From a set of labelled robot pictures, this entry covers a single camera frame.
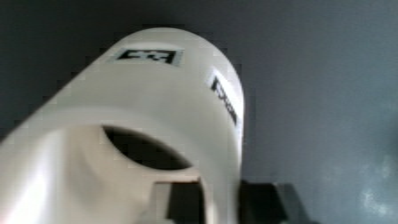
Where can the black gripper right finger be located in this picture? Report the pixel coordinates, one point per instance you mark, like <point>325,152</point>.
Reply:
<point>270,204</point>

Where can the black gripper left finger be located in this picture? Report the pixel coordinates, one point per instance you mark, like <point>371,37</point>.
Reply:
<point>184,211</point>

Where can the white conical lamp shade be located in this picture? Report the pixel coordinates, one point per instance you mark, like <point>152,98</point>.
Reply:
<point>136,129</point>

